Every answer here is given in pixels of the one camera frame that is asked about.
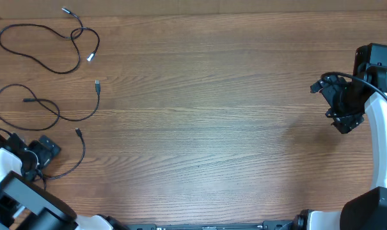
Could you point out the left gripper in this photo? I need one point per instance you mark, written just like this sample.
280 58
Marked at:
46 154

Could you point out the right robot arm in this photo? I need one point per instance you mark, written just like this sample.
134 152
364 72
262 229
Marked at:
369 89

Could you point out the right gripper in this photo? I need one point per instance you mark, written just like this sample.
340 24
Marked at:
346 121

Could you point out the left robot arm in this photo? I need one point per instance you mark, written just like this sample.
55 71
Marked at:
20 165

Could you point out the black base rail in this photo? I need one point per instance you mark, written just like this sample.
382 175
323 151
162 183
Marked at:
265 225

